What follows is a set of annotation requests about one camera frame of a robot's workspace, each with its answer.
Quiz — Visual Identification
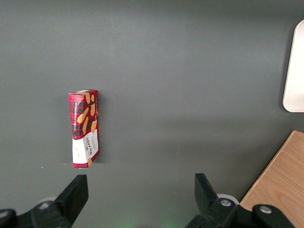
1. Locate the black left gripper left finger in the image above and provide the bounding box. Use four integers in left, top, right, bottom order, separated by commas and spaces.
16, 174, 89, 228

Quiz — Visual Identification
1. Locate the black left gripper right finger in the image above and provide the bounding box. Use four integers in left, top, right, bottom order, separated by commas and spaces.
185, 173, 252, 228

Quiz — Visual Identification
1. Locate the oak wooden drawer cabinet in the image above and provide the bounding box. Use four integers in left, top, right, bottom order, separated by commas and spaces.
239, 130, 304, 228

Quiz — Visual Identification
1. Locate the red tartan shortbread box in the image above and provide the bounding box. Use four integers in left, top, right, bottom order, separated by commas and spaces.
68, 89, 100, 169

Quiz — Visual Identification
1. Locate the beige plastic tray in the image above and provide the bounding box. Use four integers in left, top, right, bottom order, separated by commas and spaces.
282, 20, 304, 113

